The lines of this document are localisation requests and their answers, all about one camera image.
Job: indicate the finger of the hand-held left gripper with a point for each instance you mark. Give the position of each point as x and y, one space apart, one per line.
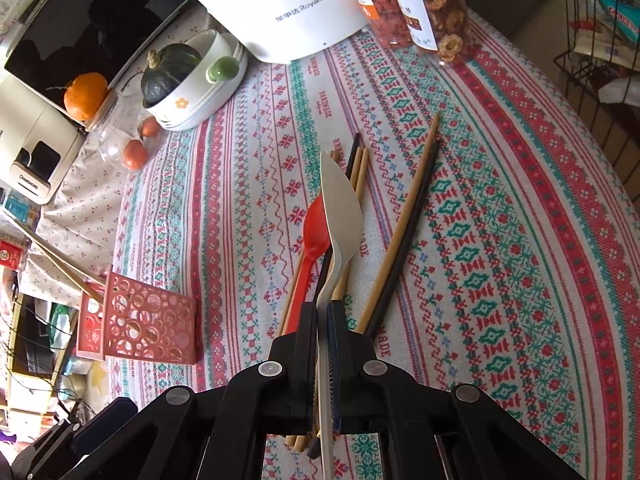
107 422

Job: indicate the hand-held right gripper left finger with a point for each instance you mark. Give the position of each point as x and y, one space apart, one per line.
307 345

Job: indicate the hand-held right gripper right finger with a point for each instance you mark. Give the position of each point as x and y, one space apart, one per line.
336 340

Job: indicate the pink perforated utensil holder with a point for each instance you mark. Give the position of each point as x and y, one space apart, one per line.
150 320

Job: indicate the red plastic spoon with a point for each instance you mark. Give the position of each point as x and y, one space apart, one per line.
316 230

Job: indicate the white ceramic spoon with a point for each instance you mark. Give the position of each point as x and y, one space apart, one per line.
340 210

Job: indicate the wooden chopstick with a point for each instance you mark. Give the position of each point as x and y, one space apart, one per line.
358 170
363 172
400 220
65 272
55 252

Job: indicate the black chopstick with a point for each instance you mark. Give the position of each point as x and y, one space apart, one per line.
415 210
354 157

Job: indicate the patterned red green tablecloth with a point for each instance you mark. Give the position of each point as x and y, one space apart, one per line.
500 260

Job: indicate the red label jar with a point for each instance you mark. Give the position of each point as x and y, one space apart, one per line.
10 255

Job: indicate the floral table cover cloth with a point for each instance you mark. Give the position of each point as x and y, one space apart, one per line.
85 195

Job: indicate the blue label jar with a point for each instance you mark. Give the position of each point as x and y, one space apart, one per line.
20 207

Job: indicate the small orange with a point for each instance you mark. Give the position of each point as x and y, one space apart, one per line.
135 155
149 127

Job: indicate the white flower print bowl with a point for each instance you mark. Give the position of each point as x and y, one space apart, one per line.
180 105

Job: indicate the glass jar with wooden lid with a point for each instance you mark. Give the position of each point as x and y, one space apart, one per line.
112 135

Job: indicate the cream air fryer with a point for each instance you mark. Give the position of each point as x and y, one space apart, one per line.
30 130

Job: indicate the dark green pumpkin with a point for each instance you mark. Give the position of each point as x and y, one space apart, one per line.
170 70

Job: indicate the large orange with stem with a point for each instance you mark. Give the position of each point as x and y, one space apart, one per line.
87 95

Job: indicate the white rice cooker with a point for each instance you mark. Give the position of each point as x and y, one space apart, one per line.
280 10

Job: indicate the goji berry jar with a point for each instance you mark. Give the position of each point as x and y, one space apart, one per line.
380 5

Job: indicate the white plastic bag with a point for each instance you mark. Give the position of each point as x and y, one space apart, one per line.
620 90

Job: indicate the black glass microwave oven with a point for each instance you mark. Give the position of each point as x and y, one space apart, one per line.
100 20

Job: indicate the blue white snack packet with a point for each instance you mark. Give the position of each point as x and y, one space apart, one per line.
617 5

